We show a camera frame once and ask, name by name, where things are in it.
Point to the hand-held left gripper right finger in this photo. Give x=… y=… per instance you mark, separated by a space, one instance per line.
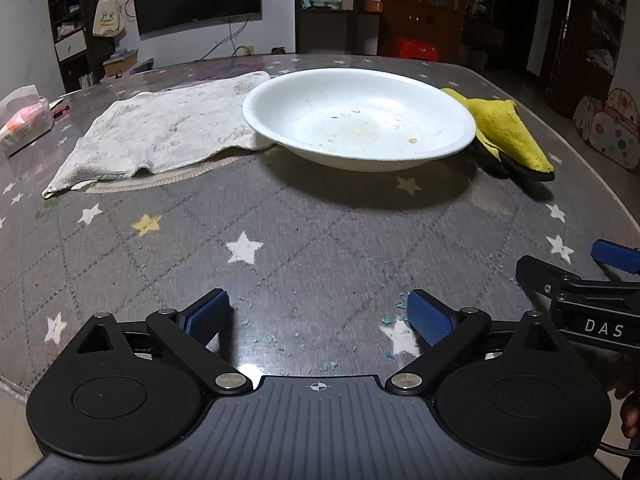
x=430 y=317

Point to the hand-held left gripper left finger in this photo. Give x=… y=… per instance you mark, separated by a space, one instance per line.
x=210 y=310

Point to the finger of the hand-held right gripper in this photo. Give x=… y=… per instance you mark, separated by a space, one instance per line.
x=615 y=256
x=542 y=275

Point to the yellow cleaning cloth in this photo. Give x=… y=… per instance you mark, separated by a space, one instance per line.
x=505 y=130

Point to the white printed towel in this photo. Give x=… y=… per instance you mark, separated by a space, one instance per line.
x=165 y=125

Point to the white bowl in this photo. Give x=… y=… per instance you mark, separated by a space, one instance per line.
x=360 y=120

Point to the person's right hand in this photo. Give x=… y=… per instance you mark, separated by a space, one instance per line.
x=631 y=400

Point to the polka dot play tent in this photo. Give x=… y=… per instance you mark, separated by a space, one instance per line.
x=612 y=130

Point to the tall cluttered rack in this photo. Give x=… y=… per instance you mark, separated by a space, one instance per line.
x=600 y=35

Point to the red plastic stool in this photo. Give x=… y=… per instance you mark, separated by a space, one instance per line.
x=417 y=49

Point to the cardboard box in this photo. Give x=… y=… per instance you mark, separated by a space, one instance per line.
x=120 y=62

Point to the tissue pack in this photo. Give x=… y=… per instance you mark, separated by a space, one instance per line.
x=22 y=125

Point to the brown wooden cabinet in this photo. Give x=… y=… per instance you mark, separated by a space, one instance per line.
x=425 y=25

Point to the dark open bookshelf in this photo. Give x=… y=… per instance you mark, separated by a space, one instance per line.
x=70 y=20

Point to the glass display cabinet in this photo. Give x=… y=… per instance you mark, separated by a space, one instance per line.
x=325 y=5

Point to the wall power socket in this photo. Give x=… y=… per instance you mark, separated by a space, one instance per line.
x=245 y=50

